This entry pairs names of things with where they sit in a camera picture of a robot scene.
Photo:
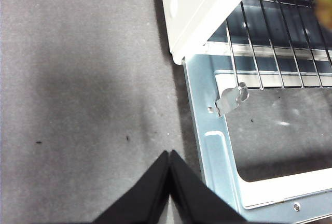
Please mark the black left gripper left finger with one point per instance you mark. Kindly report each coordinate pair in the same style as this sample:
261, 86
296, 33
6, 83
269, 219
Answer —
140, 198

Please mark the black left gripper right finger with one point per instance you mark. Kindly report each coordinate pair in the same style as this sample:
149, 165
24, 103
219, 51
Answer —
197, 198

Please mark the purple eggplant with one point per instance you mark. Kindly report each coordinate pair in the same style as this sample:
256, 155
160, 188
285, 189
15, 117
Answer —
325, 6

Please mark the cream Toshiba toaster oven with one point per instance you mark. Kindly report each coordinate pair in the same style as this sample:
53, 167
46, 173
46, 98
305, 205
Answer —
192, 14

